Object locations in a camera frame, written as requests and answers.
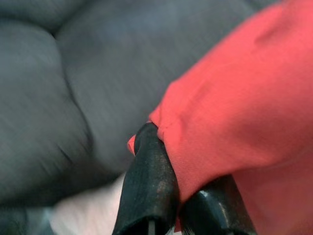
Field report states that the red pillow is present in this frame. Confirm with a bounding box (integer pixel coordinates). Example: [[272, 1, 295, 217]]
[[126, 0, 313, 235]]

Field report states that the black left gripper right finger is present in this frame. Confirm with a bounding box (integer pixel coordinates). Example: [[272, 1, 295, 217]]
[[180, 175, 257, 235]]

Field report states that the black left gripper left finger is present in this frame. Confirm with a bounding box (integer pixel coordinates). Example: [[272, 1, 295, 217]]
[[112, 123, 181, 235]]

